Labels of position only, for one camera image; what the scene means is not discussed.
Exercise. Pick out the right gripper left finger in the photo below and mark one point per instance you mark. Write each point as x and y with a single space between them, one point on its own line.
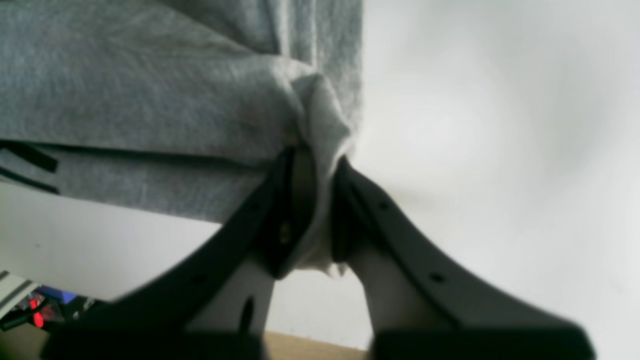
214 304

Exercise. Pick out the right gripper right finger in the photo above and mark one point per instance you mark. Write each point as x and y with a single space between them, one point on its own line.
425 306

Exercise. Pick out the grey T-shirt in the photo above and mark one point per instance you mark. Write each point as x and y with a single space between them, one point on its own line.
179 107

